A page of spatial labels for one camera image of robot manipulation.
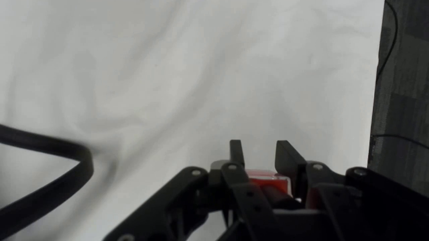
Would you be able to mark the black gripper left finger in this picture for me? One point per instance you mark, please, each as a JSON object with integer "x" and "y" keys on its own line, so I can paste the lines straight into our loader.
{"x": 184, "y": 204}

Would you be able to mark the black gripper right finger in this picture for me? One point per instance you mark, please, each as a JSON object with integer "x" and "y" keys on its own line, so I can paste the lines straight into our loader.
{"x": 361, "y": 204}

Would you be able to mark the red nail polish bottle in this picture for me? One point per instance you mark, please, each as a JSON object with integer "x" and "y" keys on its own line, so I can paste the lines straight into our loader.
{"x": 266, "y": 179}

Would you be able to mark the white tablecloth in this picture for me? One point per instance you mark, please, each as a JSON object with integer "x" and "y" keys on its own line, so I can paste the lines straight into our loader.
{"x": 155, "y": 86}

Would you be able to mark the black handbag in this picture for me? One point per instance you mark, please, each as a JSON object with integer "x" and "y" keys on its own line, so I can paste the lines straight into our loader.
{"x": 45, "y": 187}

